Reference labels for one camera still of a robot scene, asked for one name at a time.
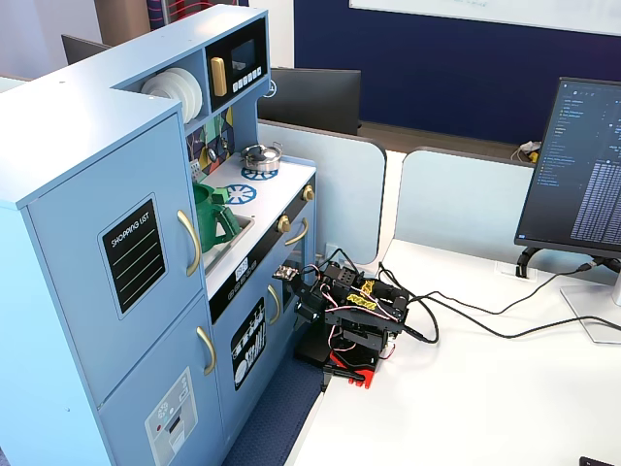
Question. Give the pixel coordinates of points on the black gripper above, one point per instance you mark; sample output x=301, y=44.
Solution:
x=305, y=302

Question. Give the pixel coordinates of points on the blue shopping list cabinet door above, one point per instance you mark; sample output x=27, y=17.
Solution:
x=73, y=291

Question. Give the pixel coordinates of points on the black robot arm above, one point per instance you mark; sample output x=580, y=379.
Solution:
x=369, y=330

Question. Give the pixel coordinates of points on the blue toy oven door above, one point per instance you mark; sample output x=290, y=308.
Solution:
x=297, y=255

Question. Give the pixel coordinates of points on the blue dishwasher door with print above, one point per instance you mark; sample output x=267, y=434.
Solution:
x=247, y=344

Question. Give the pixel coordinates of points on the blue ice dispenser cabinet door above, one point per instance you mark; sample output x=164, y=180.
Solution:
x=145, y=388

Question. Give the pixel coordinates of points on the black toy microwave door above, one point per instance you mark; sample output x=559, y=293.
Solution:
x=245, y=53

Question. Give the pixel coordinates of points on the blue toy kitchen cabinet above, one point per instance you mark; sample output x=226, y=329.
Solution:
x=87, y=111

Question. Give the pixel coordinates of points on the black flat box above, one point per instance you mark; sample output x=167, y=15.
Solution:
x=313, y=352

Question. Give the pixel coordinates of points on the black table clamp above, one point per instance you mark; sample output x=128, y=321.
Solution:
x=339, y=373

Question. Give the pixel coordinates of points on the gold toy stove knob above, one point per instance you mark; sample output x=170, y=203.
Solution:
x=308, y=193
x=284, y=223

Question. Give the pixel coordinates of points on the light blue desk partition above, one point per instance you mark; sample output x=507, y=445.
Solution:
x=344, y=194
x=461, y=199

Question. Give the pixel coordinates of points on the green toy pitcher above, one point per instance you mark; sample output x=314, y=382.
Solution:
x=208, y=223

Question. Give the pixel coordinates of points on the silver toy pot with lid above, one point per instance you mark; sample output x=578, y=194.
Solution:
x=262, y=157

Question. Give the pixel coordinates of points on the small metal toy ladle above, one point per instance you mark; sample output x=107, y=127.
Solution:
x=212, y=155

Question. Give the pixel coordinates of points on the black monitor seen from behind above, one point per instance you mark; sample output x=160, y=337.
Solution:
x=315, y=99

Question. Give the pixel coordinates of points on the white toy plate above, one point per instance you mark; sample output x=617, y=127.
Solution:
x=199, y=94
x=160, y=87
x=192, y=97

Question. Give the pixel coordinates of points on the silver monitor stand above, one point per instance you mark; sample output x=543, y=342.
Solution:
x=577, y=301

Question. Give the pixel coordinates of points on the monitor showing code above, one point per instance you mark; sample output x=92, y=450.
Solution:
x=572, y=170

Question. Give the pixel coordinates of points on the red striped banner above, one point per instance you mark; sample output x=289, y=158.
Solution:
x=184, y=9

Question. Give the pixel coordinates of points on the black flat device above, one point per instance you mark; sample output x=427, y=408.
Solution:
x=599, y=461

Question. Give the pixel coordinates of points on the brown wooden panel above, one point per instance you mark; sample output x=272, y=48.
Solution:
x=121, y=19

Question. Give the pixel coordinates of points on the dark monitor behind kitchen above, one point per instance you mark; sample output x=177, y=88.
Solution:
x=82, y=48

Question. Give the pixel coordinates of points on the white whiteboard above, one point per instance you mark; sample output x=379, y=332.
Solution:
x=485, y=9

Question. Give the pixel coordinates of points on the small bare camera board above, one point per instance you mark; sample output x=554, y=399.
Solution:
x=284, y=274

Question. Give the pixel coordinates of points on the red robot base mount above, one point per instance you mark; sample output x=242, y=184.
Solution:
x=361, y=377

